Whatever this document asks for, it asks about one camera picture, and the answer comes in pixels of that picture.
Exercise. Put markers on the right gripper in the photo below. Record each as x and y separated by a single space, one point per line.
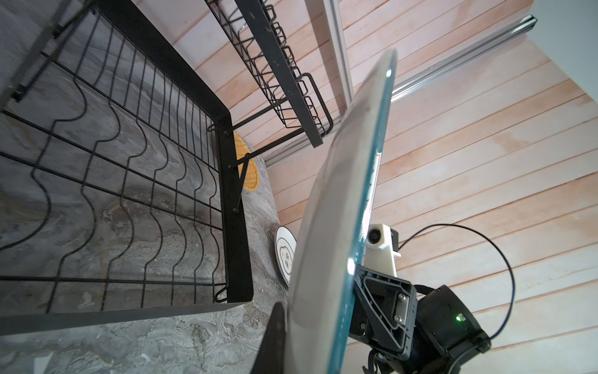
384 319

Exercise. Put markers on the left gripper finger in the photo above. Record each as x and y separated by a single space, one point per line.
270 357

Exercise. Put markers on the white plate green patterned rim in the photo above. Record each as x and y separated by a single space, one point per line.
334 227

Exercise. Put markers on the black wire dish rack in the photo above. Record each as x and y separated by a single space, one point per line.
121 192

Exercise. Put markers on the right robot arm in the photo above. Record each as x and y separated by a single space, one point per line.
447 334

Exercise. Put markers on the white plate cloud outline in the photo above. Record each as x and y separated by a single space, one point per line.
285 245

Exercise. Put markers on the yellow woven round trivet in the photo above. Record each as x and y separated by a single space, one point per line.
249 168

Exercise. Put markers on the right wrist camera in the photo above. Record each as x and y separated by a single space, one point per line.
382 249

